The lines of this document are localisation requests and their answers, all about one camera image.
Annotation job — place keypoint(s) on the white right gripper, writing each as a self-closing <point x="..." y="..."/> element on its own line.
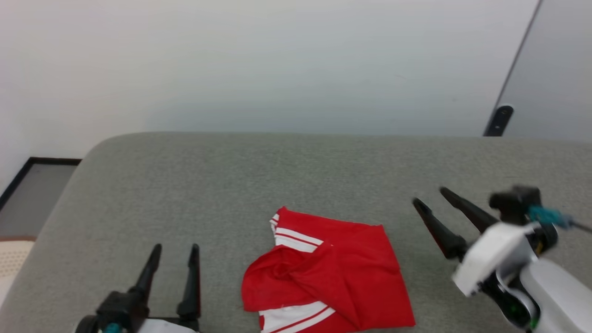
<point x="495" y="254"/>

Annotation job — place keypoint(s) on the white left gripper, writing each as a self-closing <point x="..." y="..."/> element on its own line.
<point x="171" y="326"/>

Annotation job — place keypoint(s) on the red and white basketball jersey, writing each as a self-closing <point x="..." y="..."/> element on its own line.
<point x="342" y="273"/>

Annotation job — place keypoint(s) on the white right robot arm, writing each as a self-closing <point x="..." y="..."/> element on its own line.
<point x="564" y="296"/>

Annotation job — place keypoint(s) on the beige perforated laundry basket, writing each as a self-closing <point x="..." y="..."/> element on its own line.
<point x="11" y="263"/>

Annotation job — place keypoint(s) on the grey door panel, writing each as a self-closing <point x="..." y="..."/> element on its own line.
<point x="555" y="69"/>

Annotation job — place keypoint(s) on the black baseboard strip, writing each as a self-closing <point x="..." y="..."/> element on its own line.
<point x="27" y="165"/>

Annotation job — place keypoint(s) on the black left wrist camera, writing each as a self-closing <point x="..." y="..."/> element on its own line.
<point x="120" y="310"/>

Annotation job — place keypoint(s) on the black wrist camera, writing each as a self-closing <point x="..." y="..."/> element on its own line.
<point x="515" y="203"/>
<point x="120" y="310"/>

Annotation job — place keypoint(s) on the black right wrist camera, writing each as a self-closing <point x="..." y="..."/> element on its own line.
<point x="515" y="203"/>

